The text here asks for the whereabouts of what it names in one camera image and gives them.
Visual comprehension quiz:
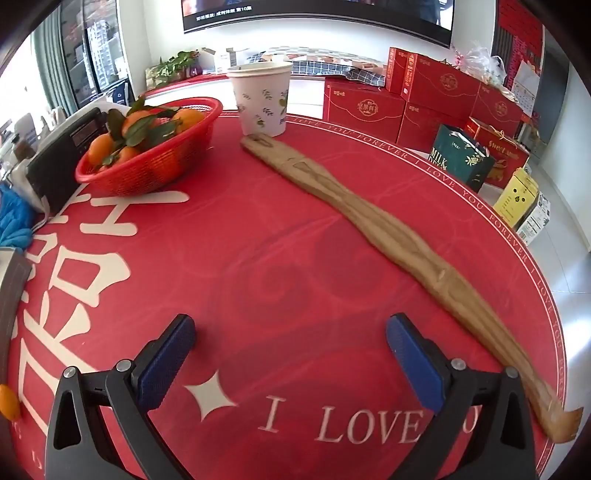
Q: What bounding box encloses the red plastic mesh basket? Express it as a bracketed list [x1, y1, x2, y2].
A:
[75, 97, 223, 197]

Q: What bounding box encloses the grey-green curtain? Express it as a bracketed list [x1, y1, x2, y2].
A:
[34, 9, 63, 116]

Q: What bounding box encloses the red printed table mat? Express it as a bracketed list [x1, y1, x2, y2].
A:
[0, 108, 568, 480]

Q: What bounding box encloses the red wall hanging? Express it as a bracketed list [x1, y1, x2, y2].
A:
[496, 0, 546, 88]

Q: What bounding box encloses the pile of leafy mandarins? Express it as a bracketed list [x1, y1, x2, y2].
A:
[87, 97, 206, 169]

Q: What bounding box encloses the long wooden back scratcher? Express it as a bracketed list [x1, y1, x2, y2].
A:
[240, 134, 583, 444]

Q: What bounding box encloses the black portable radio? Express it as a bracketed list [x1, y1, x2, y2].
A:
[26, 107, 112, 215]

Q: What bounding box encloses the grey cardboard tray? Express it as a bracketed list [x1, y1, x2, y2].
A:
[0, 247, 34, 370]

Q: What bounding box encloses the narrow red gift box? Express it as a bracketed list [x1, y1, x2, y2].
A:
[387, 47, 419, 95]

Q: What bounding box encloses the yellow carton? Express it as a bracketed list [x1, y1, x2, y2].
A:
[493, 168, 540, 227]

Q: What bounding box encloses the small white carton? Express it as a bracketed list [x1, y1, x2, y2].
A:
[517, 194, 551, 245]

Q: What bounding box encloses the dark green gift bag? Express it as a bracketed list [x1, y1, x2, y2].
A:
[429, 124, 497, 193]

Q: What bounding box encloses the wall television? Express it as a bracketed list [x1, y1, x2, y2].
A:
[181, 0, 455, 48]

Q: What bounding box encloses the red apple box with handle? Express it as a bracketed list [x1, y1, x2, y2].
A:
[464, 117, 531, 189]

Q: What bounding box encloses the green potted plant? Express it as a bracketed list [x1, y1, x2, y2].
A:
[154, 51, 201, 86]

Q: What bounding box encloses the white cardboard box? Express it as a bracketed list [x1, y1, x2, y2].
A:
[198, 46, 250, 75]

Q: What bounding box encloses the blue checked cloth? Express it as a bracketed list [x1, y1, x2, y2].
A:
[245, 46, 389, 86]

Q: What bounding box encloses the wall calendar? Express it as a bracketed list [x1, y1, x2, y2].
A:
[512, 60, 541, 116]

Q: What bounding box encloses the smooth orange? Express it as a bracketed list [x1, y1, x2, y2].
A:
[0, 384, 21, 421]

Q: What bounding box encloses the white radio cable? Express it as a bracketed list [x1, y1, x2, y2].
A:
[30, 196, 52, 230]

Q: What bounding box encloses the leaf print paper cup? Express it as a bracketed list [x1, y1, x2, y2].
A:
[226, 63, 293, 138]

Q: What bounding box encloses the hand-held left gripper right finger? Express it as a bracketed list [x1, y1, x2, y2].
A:
[385, 313, 539, 480]

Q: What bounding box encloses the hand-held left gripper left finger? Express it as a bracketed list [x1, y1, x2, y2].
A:
[45, 314, 197, 480]

